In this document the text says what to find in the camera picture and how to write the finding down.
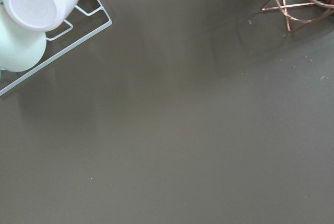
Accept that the pale green cup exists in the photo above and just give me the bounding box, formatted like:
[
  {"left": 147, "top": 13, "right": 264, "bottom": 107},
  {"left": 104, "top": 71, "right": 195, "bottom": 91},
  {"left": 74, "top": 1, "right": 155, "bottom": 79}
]
[{"left": 1, "top": 5, "right": 46, "bottom": 72}]

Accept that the white wire cup rack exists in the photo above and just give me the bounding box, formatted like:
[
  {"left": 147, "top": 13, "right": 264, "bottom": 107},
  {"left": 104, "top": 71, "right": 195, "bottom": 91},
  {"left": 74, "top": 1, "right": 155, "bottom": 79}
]
[{"left": 1, "top": 0, "right": 112, "bottom": 96}]

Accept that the copper wire bottle rack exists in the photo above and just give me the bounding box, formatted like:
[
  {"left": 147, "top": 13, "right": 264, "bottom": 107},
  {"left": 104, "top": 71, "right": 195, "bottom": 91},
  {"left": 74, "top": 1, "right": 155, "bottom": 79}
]
[{"left": 260, "top": 0, "right": 334, "bottom": 34}]

